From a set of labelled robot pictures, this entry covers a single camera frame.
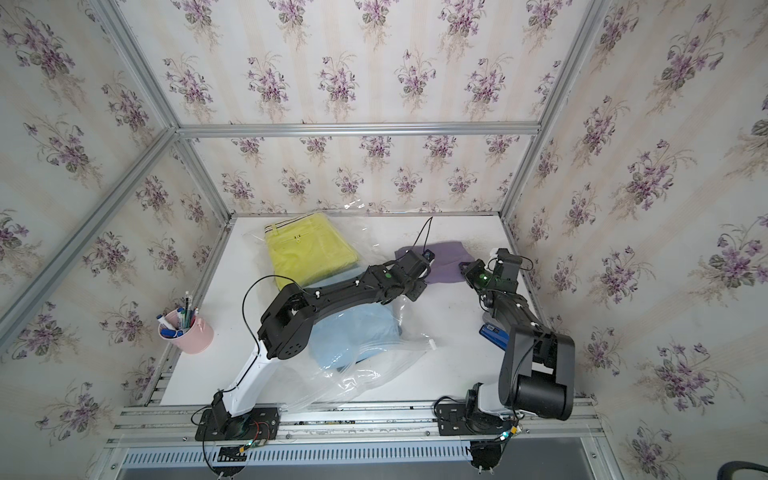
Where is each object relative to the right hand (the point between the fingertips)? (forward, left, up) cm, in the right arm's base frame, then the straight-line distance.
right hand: (467, 263), depth 90 cm
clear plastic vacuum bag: (-32, +45, -13) cm, 57 cm away
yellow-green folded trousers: (+7, +51, -3) cm, 52 cm away
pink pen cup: (-24, +77, -5) cm, 80 cm away
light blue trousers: (-22, +35, -2) cm, 41 cm away
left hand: (-2, +15, -7) cm, 16 cm away
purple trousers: (0, +6, 0) cm, 6 cm away
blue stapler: (-19, -7, -10) cm, 22 cm away
